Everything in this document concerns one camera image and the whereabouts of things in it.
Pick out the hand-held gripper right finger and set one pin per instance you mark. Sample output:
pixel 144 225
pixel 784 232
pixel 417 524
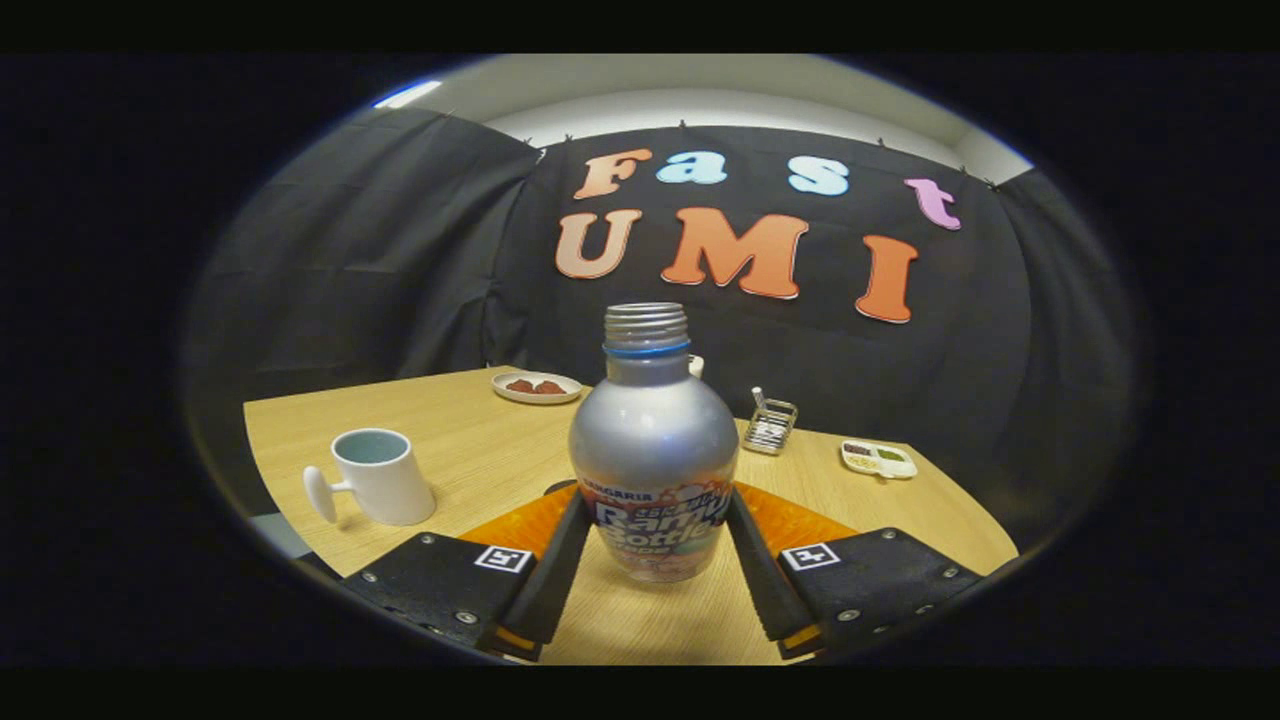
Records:
pixel 765 590

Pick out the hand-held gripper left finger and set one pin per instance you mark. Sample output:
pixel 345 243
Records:
pixel 555 590

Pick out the silver bottle with printed label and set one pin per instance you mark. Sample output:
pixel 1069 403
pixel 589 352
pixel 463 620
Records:
pixel 650 440

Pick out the white cup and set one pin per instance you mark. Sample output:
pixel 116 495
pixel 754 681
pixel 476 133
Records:
pixel 390 490

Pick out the wooden table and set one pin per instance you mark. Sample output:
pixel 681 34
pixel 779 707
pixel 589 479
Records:
pixel 480 450

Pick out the white divided seasoning dish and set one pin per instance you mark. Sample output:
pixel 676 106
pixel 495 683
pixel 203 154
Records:
pixel 880 460

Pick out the white round plate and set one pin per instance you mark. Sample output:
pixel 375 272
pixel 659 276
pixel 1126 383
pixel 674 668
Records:
pixel 535 398

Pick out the black backdrop cloth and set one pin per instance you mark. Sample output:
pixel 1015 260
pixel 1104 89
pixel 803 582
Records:
pixel 400 250

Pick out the rectangular ceiling light panel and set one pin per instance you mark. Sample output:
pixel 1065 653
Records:
pixel 408 94

